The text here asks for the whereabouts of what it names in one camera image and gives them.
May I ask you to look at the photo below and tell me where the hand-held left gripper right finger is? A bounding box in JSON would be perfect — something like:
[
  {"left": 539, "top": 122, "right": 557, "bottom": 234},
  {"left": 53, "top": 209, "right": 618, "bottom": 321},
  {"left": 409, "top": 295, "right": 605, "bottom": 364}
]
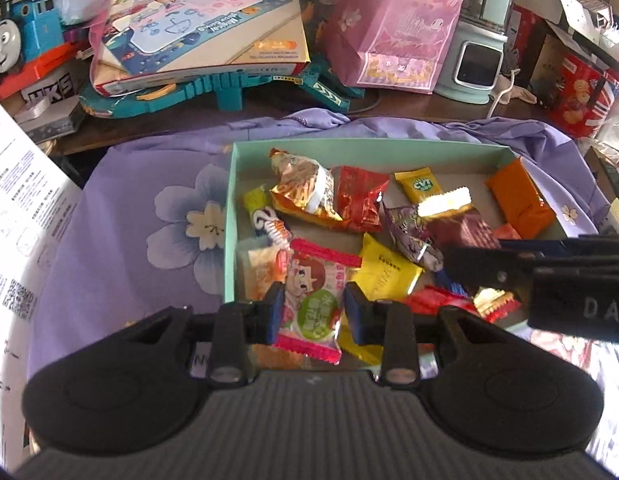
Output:
[{"left": 343, "top": 283, "right": 510, "bottom": 387}]

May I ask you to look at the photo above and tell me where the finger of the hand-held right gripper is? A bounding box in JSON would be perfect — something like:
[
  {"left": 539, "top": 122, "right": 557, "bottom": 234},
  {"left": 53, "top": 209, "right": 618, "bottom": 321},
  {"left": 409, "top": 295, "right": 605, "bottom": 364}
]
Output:
[
  {"left": 442, "top": 246, "right": 539, "bottom": 307},
  {"left": 498, "top": 233, "right": 619, "bottom": 259}
]

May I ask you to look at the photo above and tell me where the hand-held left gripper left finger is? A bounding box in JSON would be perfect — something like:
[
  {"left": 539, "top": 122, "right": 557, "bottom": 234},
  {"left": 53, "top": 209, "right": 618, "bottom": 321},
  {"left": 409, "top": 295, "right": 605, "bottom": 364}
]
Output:
[{"left": 122, "top": 282, "right": 287, "bottom": 388}]

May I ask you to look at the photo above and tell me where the blue snack packet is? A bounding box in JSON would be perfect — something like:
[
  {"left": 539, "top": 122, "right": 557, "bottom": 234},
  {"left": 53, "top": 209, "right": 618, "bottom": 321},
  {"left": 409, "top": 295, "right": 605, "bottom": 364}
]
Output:
[{"left": 436, "top": 269, "right": 471, "bottom": 297}]

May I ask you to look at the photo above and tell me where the pink and green candy packet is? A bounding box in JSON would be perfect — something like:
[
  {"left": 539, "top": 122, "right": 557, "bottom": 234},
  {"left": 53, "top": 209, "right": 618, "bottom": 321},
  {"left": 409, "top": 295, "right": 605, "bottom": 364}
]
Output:
[{"left": 274, "top": 238, "right": 363, "bottom": 366}]

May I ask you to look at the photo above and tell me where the teal cardboard box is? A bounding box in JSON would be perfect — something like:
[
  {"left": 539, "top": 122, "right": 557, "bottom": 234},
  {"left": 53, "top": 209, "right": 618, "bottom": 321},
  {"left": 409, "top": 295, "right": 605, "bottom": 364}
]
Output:
[{"left": 223, "top": 138, "right": 566, "bottom": 343}]

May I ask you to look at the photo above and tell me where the plain yellow snack packet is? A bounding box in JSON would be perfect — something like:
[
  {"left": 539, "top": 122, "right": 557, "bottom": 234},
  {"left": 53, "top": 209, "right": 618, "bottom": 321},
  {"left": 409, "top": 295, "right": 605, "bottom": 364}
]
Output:
[{"left": 336, "top": 324, "right": 385, "bottom": 366}]

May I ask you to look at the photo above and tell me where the flat red-orange snack packet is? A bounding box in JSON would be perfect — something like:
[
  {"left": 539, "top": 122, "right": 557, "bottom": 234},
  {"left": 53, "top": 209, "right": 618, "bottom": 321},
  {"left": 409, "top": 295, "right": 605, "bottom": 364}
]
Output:
[{"left": 491, "top": 222, "right": 523, "bottom": 242}]

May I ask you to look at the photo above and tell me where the clear orange snack packet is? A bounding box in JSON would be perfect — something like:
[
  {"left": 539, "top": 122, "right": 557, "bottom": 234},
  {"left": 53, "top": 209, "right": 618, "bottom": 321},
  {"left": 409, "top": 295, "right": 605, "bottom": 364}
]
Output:
[{"left": 236, "top": 246, "right": 291, "bottom": 302}]

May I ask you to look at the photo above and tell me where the maroon snack packet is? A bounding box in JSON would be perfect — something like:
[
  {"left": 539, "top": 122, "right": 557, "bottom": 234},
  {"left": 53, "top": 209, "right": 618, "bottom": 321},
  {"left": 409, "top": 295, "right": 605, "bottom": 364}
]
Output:
[{"left": 428, "top": 211, "right": 503, "bottom": 252}]

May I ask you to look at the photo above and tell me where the yellow square snack packet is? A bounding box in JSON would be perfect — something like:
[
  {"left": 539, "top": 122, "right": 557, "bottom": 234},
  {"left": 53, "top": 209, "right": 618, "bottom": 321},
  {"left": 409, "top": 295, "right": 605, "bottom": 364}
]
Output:
[{"left": 349, "top": 233, "right": 425, "bottom": 307}]

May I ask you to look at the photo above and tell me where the long red snack packet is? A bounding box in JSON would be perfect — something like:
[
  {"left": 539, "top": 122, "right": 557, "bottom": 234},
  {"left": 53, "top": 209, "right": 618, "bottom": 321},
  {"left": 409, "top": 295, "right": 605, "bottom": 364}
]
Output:
[{"left": 401, "top": 284, "right": 478, "bottom": 317}]

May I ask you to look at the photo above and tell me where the shiny gold snack packet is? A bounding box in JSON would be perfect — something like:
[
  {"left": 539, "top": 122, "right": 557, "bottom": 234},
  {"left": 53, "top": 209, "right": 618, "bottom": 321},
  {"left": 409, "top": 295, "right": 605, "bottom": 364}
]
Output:
[{"left": 418, "top": 187, "right": 475, "bottom": 220}]

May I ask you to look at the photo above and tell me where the red and white striped candy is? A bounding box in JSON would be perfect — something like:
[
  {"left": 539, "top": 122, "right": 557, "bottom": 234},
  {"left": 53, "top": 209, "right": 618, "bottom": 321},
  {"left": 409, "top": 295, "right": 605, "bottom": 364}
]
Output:
[{"left": 254, "top": 207, "right": 295, "bottom": 251}]

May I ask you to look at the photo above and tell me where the purple snack packet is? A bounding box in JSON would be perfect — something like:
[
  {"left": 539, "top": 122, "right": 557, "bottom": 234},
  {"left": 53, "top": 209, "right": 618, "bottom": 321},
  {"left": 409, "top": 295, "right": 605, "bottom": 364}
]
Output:
[{"left": 381, "top": 202, "right": 445, "bottom": 272}]

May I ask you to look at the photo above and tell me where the yellow-green small candy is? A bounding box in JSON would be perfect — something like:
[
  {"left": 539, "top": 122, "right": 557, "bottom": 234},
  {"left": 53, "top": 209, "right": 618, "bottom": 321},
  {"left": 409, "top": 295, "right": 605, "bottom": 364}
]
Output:
[{"left": 242, "top": 186, "right": 271, "bottom": 234}]

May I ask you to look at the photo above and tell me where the yellow mango snack packet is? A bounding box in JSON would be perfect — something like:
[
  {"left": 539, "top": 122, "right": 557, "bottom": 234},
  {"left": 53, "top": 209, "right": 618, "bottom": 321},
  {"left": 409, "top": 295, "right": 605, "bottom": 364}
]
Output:
[{"left": 394, "top": 167, "right": 443, "bottom": 206}]

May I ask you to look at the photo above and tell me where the shiny red snack packet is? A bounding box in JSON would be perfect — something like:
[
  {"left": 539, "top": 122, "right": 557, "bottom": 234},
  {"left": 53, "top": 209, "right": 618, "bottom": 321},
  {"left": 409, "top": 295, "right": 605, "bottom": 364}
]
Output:
[{"left": 331, "top": 164, "right": 391, "bottom": 234}]

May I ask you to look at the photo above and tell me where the beige cloth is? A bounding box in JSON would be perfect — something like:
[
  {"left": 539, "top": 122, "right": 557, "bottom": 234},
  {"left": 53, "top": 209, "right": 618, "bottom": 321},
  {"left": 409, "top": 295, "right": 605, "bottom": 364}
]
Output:
[{"left": 493, "top": 81, "right": 539, "bottom": 107}]

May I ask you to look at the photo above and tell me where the red cookie tin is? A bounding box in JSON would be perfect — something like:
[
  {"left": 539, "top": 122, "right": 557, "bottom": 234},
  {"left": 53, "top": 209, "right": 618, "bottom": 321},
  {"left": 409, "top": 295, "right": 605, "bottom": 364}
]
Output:
[{"left": 546, "top": 50, "right": 619, "bottom": 139}]

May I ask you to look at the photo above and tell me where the purple floral cloth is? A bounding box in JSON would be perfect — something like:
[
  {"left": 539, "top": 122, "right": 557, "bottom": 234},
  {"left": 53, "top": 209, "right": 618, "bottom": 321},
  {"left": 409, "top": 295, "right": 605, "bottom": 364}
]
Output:
[{"left": 27, "top": 107, "right": 613, "bottom": 378}]

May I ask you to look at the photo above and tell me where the mint green kitchen appliance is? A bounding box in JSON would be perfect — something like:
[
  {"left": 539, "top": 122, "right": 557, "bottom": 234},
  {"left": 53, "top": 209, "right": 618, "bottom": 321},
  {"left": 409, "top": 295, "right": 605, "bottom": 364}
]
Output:
[{"left": 434, "top": 0, "right": 523, "bottom": 105}]

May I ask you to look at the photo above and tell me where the teal toy track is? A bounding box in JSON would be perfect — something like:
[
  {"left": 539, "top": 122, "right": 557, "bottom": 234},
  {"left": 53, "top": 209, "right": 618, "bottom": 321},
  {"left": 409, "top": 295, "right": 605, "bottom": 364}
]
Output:
[{"left": 78, "top": 52, "right": 366, "bottom": 119}]

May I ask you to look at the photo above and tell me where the brown cardboard box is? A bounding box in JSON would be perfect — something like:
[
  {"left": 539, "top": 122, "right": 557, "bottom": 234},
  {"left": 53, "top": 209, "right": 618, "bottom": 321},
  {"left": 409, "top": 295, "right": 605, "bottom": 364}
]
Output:
[{"left": 508, "top": 0, "right": 619, "bottom": 87}]

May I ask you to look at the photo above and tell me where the pink paper gift bag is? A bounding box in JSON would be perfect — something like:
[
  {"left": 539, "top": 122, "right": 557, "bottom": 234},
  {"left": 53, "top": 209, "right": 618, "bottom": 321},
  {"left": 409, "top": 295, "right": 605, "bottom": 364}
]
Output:
[{"left": 323, "top": 0, "right": 473, "bottom": 96}]

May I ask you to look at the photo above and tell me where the white instruction sheet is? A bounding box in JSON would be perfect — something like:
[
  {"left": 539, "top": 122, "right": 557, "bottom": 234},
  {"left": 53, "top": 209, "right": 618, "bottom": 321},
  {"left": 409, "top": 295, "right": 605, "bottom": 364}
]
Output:
[{"left": 0, "top": 94, "right": 83, "bottom": 467}]

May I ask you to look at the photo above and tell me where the drawing mat toy box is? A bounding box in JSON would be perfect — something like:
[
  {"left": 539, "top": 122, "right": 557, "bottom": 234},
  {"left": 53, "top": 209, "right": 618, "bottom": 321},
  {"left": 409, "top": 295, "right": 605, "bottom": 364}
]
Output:
[{"left": 88, "top": 0, "right": 311, "bottom": 97}]

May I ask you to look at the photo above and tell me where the grey and black box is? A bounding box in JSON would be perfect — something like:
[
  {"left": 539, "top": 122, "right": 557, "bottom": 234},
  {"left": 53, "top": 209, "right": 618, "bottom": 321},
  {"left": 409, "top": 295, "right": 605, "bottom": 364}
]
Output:
[{"left": 14, "top": 76, "right": 86, "bottom": 144}]

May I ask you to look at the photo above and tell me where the blue toy train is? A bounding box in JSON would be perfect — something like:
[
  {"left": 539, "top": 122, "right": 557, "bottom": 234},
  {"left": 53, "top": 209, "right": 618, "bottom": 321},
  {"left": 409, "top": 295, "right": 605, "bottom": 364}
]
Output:
[{"left": 0, "top": 0, "right": 91, "bottom": 102}]

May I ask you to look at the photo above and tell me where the white power cable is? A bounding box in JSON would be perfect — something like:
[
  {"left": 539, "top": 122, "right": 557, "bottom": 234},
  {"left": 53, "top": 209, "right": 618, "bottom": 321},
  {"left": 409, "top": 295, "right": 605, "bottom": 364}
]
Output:
[{"left": 486, "top": 67, "right": 521, "bottom": 119}]

